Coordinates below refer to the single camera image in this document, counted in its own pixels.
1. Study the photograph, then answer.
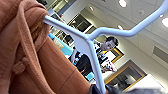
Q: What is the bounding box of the yellow framed doorway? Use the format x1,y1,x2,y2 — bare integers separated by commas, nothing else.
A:
103,59,148,92

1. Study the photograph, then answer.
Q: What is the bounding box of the person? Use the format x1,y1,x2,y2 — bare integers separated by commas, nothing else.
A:
70,35,120,78

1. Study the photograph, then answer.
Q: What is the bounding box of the grey ceiling vent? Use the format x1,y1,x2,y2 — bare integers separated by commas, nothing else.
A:
152,45,168,64

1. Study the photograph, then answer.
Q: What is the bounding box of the round ceiling light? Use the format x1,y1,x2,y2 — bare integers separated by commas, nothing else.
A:
116,24,125,31
117,0,129,9
88,5,96,12
161,16,168,28

